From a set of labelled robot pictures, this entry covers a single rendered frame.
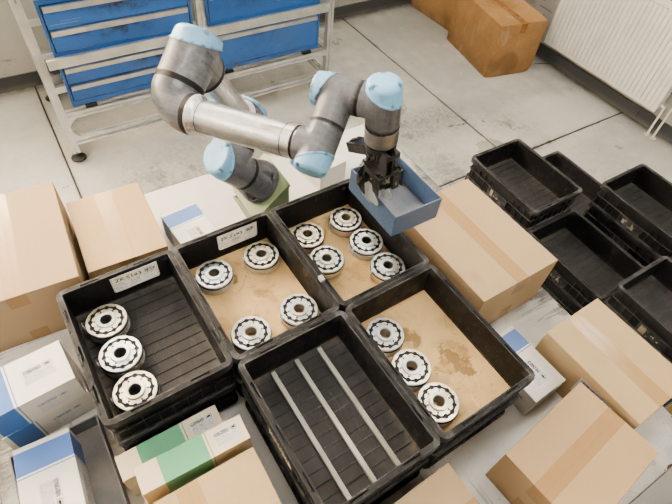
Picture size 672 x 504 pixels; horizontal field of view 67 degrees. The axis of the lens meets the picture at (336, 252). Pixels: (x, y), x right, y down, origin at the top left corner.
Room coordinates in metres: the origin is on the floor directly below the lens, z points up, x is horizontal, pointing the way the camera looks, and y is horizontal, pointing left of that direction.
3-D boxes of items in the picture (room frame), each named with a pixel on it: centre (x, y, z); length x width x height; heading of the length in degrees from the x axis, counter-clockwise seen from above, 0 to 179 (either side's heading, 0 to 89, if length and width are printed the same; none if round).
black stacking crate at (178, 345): (0.60, 0.45, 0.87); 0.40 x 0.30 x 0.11; 38
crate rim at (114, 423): (0.60, 0.45, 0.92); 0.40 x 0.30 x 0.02; 38
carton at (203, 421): (0.38, 0.33, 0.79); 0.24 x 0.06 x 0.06; 128
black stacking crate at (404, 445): (0.47, -0.04, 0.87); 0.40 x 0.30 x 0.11; 38
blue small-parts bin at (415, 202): (0.98, -0.13, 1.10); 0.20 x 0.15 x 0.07; 37
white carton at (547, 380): (0.70, -0.55, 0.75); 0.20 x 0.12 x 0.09; 39
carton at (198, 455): (0.34, 0.26, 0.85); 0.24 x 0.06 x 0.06; 126
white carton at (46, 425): (0.46, 0.68, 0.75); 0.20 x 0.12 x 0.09; 133
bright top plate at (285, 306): (0.75, 0.08, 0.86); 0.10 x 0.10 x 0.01
